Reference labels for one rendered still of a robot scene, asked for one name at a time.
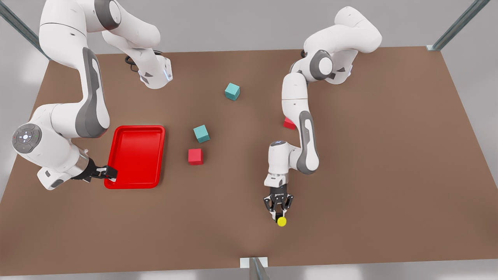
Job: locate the small yellow ball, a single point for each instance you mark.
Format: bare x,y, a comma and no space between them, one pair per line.
281,221

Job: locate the red rectangular tray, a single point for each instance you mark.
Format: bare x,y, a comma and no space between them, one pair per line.
136,155

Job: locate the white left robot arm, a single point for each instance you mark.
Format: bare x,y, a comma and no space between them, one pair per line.
297,97

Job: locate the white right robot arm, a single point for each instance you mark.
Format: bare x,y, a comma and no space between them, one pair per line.
62,42

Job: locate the red cube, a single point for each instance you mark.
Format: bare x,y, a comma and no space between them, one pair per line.
195,156
288,124

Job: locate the teal cube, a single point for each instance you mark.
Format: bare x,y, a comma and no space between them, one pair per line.
201,133
232,91

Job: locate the silver frame post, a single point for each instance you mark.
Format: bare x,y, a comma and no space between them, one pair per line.
255,268
23,29
457,25

